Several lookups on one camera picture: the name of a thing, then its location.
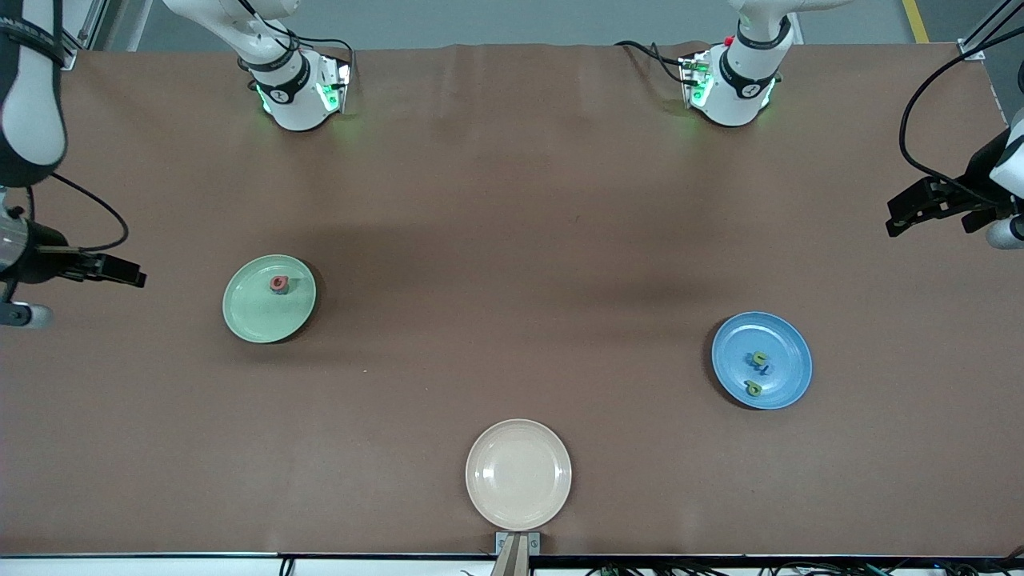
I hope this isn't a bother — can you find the light green plate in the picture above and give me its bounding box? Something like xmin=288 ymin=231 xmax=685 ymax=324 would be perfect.
xmin=222 ymin=254 xmax=318 ymax=345

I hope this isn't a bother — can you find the brown table cover sheet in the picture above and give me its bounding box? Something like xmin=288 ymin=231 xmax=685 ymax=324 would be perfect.
xmin=0 ymin=42 xmax=1024 ymax=558

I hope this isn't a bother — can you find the blue plate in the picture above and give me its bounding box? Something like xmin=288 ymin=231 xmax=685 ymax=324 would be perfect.
xmin=710 ymin=310 xmax=814 ymax=411

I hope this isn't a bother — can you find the beige plate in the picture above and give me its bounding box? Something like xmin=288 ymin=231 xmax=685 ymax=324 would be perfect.
xmin=465 ymin=418 xmax=574 ymax=532

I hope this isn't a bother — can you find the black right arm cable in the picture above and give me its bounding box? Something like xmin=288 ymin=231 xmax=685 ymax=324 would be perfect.
xmin=24 ymin=170 xmax=130 ymax=254

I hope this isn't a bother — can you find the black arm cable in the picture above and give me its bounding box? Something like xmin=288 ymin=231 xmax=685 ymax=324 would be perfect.
xmin=898 ymin=24 xmax=1024 ymax=193
xmin=24 ymin=170 xmax=130 ymax=254

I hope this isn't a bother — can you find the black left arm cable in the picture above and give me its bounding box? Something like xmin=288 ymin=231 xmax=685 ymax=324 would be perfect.
xmin=898 ymin=24 xmax=1024 ymax=193

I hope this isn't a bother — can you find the aluminium frame profile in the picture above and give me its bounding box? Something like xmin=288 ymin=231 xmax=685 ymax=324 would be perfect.
xmin=68 ymin=0 xmax=109 ymax=71
xmin=958 ymin=0 xmax=1024 ymax=62

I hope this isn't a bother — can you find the black right base cable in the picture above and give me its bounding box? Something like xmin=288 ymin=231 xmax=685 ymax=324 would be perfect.
xmin=240 ymin=0 xmax=357 ymax=85

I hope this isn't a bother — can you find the black base cable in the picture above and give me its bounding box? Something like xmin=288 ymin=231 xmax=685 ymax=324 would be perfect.
xmin=240 ymin=0 xmax=357 ymax=85
xmin=613 ymin=38 xmax=690 ymax=87

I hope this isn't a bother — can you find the black left base cable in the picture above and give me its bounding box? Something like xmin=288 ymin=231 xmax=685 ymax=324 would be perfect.
xmin=613 ymin=38 xmax=690 ymax=87

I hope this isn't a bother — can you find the grey metal bracket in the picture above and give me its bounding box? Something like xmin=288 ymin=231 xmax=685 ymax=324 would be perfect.
xmin=494 ymin=531 xmax=542 ymax=556

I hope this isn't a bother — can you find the tan camera mount beam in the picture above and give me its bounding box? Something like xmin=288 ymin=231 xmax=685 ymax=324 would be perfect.
xmin=489 ymin=534 xmax=534 ymax=576

